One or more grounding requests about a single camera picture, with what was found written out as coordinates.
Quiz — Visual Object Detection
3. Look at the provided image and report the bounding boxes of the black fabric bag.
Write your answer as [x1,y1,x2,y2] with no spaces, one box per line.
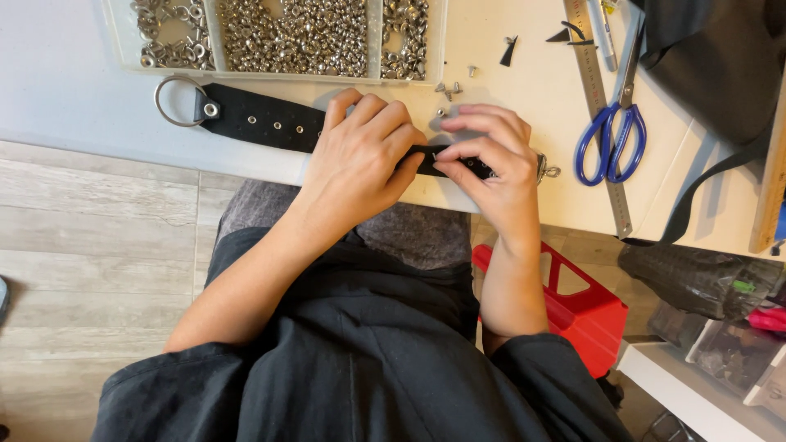
[631,0,786,147]

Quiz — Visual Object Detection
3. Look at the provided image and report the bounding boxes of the silver belt clasp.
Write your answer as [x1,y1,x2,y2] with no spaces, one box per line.
[535,153,561,185]

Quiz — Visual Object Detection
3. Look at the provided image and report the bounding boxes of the person's right hand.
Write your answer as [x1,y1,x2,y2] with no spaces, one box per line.
[433,104,542,244]

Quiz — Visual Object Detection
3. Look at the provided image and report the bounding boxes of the silver metal ring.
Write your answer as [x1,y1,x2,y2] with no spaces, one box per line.
[154,75,210,129]

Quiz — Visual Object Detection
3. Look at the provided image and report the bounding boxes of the heap of small silver rivets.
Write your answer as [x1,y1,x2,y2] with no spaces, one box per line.
[217,0,370,79]

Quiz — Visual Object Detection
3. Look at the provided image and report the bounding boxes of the steel ruler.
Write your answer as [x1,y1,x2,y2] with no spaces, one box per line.
[563,0,634,239]

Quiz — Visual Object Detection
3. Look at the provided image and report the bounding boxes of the white shelf with clear bins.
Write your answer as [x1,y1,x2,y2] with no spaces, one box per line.
[616,300,786,442]

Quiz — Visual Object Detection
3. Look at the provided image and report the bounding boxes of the wooden board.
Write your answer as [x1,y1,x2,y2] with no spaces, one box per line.
[748,72,786,254]

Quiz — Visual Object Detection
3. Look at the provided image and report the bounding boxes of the clear plastic compartment box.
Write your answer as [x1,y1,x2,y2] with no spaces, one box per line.
[101,0,448,86]

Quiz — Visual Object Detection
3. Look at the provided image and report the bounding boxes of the person's black shirt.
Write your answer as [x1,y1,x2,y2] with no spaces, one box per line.
[91,226,635,442]

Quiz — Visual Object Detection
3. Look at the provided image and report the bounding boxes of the person's grey trousers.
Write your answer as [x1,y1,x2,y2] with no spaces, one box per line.
[216,179,473,271]

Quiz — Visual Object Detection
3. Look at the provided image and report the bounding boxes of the white marker pen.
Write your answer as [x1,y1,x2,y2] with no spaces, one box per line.
[586,0,619,73]

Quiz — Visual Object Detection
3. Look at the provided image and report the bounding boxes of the person's left hand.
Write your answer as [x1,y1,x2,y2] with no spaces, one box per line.
[299,88,428,234]

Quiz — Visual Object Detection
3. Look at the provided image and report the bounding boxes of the heap of silver rivet caps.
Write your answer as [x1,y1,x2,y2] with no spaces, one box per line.
[380,0,430,81]

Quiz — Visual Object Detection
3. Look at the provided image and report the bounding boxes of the black plastic bag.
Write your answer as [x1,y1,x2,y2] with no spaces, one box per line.
[618,244,786,322]

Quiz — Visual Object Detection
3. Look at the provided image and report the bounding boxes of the blue handled scissors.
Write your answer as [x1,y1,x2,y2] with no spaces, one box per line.
[574,14,648,187]

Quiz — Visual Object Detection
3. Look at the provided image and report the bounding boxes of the black studded belt strap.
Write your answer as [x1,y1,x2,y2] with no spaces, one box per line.
[193,83,544,183]

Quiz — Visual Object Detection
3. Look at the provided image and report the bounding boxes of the black webbing strap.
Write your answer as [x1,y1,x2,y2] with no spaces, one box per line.
[621,126,776,247]

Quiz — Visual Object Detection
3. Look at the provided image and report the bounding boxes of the red plastic stool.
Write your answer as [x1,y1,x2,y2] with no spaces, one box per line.
[471,242,630,379]

